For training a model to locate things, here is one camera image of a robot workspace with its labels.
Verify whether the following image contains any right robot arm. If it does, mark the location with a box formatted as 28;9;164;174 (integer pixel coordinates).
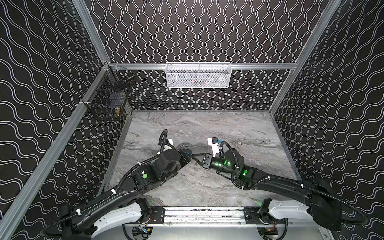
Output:
192;149;368;231

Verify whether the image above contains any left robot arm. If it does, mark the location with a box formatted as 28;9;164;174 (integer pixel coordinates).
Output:
40;149;192;240

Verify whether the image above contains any white mesh basket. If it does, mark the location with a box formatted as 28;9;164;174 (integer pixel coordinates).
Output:
165;62;232;89

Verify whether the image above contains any brass object in basket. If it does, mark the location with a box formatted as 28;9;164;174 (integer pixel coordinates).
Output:
115;108;121;117

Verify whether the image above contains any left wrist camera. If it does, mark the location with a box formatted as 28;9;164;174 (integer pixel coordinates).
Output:
167;139;174;146

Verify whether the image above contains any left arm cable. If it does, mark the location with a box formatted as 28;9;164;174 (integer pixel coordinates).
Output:
40;128;176;238

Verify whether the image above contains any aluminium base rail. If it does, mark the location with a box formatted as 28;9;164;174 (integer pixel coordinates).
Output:
145;202;318;227

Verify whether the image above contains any black wire basket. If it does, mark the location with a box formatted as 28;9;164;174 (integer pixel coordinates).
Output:
85;64;136;123

